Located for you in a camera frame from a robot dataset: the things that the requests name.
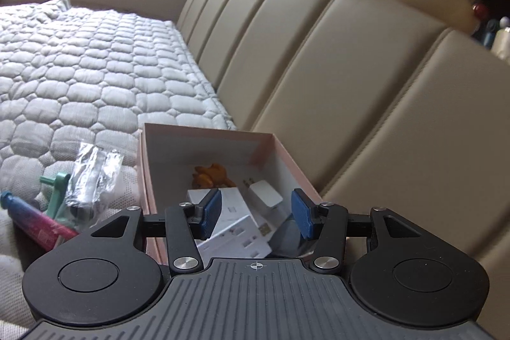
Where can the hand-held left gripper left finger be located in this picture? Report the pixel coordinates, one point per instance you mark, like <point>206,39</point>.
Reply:
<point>210,214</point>

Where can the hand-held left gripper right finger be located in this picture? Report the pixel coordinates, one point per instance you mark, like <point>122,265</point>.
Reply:
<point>303,214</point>

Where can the grey pouch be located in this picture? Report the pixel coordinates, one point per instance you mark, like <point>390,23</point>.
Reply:
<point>285,240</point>

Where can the orange toy figure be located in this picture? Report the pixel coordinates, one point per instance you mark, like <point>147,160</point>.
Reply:
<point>209,176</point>

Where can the small white charger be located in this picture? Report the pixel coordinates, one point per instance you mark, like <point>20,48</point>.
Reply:
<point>265,198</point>

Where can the pink cardboard box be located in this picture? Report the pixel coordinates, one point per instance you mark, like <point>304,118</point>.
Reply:
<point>207,149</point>

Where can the clear plastic bag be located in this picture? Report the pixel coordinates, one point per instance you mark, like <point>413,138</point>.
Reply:
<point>93,180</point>

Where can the beige padded headboard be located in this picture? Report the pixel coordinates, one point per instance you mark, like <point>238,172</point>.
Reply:
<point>338,85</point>

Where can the green plastic hook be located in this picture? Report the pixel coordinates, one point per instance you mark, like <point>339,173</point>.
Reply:
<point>57,200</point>

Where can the pink tube with teal cap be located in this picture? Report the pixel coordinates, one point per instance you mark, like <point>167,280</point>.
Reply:
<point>38,226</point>

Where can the quilted bed cover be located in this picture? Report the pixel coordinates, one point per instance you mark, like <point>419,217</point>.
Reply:
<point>91,77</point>

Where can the white bottle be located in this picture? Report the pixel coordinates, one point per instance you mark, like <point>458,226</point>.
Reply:
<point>503,45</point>

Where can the blue bottle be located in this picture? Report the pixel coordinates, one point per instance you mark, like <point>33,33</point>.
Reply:
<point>492,33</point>

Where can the small red ball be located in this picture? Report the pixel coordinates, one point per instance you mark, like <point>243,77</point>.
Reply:
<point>479,10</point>

